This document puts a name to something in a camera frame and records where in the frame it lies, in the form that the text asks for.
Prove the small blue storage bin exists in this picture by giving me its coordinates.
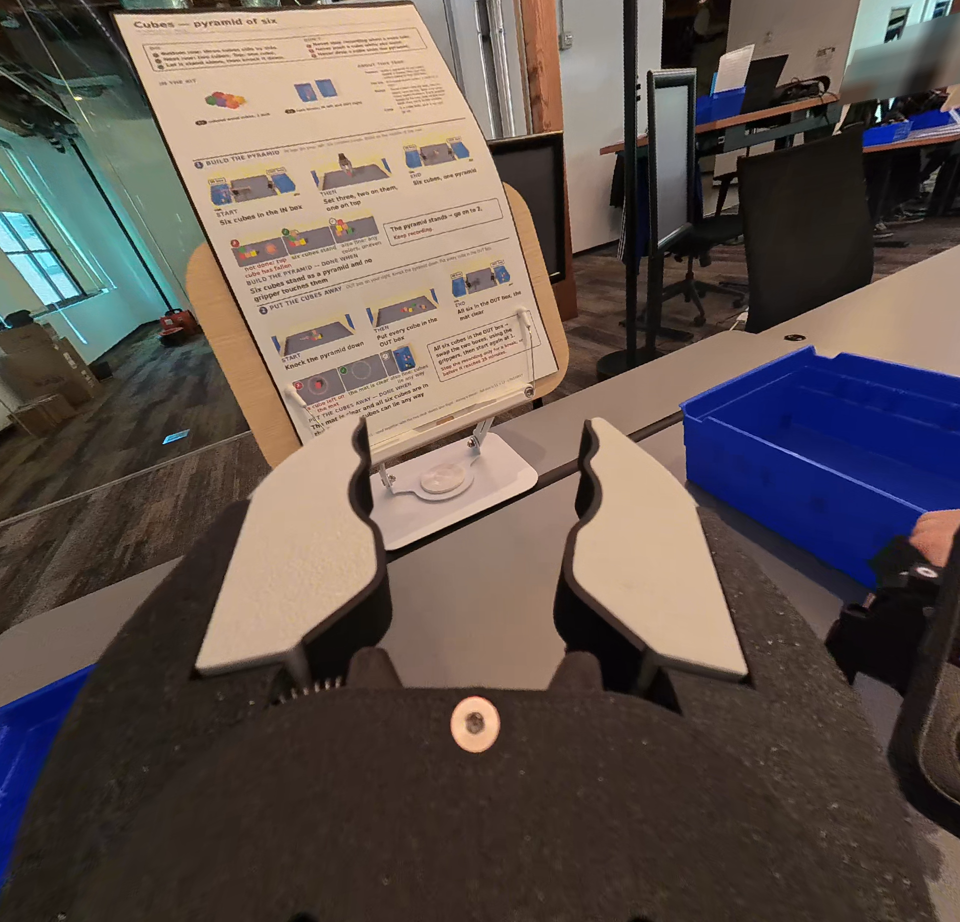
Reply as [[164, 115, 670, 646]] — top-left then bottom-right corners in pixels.
[[694, 88, 749, 125], [861, 110, 960, 148]]

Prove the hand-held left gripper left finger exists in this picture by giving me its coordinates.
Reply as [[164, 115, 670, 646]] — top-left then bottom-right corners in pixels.
[[195, 418, 393, 684]]

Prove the black panel stand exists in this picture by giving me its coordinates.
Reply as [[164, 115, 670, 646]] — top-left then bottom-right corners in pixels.
[[487, 133, 569, 287]]

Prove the wooden pillar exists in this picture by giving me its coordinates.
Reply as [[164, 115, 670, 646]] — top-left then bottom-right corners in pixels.
[[516, 0, 580, 321]]

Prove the grey display panel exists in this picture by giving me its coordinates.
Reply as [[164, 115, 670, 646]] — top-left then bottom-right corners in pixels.
[[645, 70, 700, 254]]

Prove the wooden background desk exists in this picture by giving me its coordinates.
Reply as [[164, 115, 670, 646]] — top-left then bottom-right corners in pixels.
[[600, 95, 841, 159]]

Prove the black round stand base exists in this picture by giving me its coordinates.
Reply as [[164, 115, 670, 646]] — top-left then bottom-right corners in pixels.
[[596, 346, 663, 384]]

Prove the blue plastic bin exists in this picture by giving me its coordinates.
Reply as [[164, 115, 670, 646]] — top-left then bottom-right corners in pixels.
[[0, 665, 97, 866], [679, 346, 960, 590]]

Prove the black office chair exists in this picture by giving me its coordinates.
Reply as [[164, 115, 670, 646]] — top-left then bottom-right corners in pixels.
[[735, 133, 876, 335]]

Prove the person's right hand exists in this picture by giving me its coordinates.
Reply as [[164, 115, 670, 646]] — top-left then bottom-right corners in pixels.
[[906, 508, 960, 569]]

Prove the black swivel chair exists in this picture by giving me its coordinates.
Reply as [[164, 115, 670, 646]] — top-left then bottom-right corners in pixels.
[[658, 213, 753, 329]]

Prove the small paned window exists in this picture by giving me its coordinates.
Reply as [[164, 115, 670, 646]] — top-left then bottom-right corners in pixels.
[[0, 209, 90, 309]]

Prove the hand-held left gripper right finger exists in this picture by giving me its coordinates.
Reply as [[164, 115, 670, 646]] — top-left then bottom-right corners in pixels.
[[553, 418, 751, 695]]

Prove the cardboard box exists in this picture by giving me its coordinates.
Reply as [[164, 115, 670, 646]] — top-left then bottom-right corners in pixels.
[[0, 322, 108, 437]]

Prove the wooden instruction board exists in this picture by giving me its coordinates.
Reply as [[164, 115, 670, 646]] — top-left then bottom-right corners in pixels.
[[111, 1, 569, 469]]

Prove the black metal pole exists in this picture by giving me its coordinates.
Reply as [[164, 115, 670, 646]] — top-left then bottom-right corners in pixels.
[[621, 0, 645, 368]]

